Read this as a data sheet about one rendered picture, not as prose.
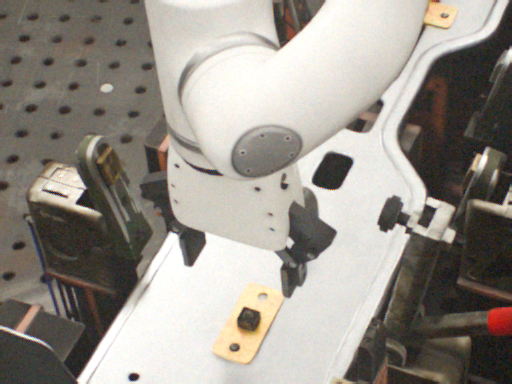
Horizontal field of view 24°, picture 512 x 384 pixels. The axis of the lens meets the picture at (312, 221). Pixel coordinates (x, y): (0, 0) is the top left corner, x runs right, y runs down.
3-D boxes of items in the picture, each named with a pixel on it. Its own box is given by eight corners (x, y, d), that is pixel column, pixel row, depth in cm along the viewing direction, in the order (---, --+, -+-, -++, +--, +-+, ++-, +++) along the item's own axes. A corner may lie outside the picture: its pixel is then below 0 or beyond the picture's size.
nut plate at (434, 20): (378, 13, 135) (378, 5, 134) (389, -7, 137) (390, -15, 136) (449, 30, 132) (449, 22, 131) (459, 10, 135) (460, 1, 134)
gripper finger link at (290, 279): (329, 229, 95) (331, 280, 100) (292, 218, 96) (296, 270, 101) (314, 259, 93) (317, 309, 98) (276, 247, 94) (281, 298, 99)
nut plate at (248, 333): (249, 282, 110) (248, 274, 109) (287, 294, 109) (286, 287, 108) (209, 353, 105) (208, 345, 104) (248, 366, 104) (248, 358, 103)
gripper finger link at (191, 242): (199, 191, 98) (207, 242, 103) (165, 181, 99) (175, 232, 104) (182, 219, 96) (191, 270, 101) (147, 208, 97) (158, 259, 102)
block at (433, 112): (381, 165, 160) (385, -5, 138) (473, 190, 157) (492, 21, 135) (367, 192, 157) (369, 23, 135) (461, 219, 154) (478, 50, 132)
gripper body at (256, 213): (308, 109, 89) (313, 207, 97) (186, 77, 92) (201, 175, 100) (267, 179, 84) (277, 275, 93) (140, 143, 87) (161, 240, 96)
